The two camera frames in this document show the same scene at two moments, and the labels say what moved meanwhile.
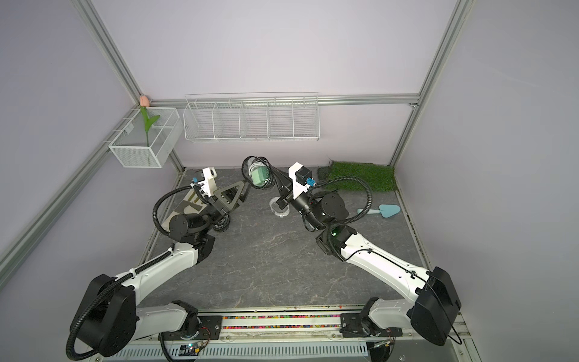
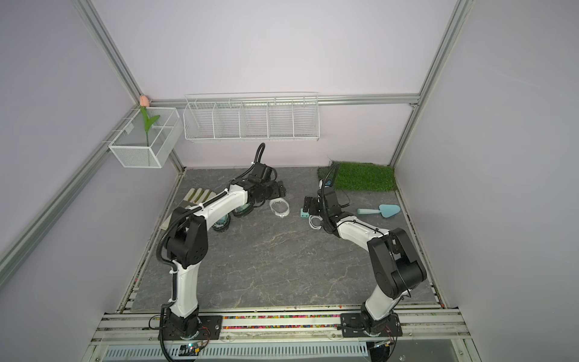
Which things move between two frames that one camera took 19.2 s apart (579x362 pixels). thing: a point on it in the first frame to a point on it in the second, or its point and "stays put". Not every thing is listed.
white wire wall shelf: x=289 y=116 stays put
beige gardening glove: x=191 y=204 stays put
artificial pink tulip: x=145 y=102 stays put
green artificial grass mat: x=378 y=177 stays put
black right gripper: x=286 y=191 to x=313 y=201
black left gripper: x=222 y=201 to x=276 y=192
